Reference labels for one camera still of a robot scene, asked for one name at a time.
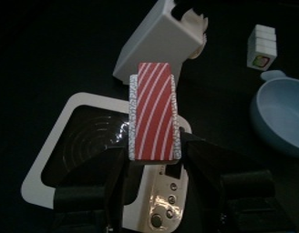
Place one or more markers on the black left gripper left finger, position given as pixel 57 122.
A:
pixel 86 194

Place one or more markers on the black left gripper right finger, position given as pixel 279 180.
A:
pixel 236 194

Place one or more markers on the white sushi roll toy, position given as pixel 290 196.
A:
pixel 260 48

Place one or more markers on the white toy induction cooktop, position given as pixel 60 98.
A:
pixel 74 145

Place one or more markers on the light blue toy pot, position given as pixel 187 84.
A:
pixel 282 115

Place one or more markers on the grey toy box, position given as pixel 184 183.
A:
pixel 160 42

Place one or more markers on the cream toy utensil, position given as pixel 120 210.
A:
pixel 196 27

